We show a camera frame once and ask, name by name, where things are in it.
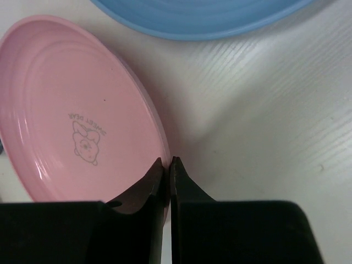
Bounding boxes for pink plastic plate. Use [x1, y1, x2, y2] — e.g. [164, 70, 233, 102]
[1, 15, 171, 202]

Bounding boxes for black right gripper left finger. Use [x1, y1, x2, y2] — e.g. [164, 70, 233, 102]
[1, 159, 164, 263]

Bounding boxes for light blue plastic plate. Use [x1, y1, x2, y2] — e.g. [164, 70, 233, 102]
[93, 0, 311, 41]

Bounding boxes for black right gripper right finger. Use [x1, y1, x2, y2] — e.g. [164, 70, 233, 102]
[170, 157, 323, 263]

